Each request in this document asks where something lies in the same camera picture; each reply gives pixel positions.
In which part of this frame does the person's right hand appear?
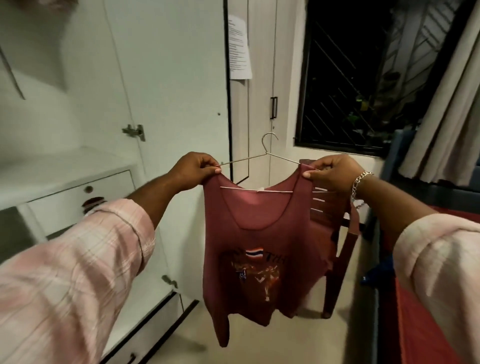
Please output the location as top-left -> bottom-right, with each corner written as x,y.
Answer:
302,154 -> 366,196

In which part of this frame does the person's left hand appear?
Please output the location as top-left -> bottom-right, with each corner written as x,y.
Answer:
169,151 -> 223,193

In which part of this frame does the metal wire clothes hanger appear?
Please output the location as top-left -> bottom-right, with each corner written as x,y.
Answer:
215,132 -> 339,194

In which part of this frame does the maroon printed tank top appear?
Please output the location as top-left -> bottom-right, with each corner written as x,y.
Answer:
202,164 -> 334,348

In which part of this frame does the person's right forearm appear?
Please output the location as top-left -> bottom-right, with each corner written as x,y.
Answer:
352,174 -> 440,246

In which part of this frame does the person's left forearm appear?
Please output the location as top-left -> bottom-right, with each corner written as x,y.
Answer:
125,172 -> 181,230

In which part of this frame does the dark wooden chair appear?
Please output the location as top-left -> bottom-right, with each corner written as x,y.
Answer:
299,159 -> 364,320

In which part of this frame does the white open wardrobe door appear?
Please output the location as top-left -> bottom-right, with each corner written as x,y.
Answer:
60,0 -> 232,301

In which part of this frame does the dark framed window with grille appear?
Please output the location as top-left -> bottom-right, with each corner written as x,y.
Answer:
294,0 -> 467,157

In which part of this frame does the white closed wardrobe door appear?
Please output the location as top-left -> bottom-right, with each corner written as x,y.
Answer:
247,0 -> 279,189

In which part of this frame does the blue cloth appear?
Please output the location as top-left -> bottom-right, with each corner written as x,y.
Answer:
360,265 -> 395,288

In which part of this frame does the white printed paper sheet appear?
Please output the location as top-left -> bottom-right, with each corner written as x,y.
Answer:
226,14 -> 253,81

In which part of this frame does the beige curtain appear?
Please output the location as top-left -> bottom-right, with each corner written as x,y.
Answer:
397,0 -> 480,189

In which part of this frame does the white wardrobe drawer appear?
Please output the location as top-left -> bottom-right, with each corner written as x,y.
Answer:
27,170 -> 136,235

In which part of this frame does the white bottom drawer black trim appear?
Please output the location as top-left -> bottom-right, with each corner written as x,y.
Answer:
102,289 -> 200,364

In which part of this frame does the pink plaid shirt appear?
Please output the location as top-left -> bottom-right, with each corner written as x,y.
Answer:
0,198 -> 480,364

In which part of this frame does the silver chain bracelet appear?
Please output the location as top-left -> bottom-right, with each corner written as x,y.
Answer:
350,171 -> 375,202

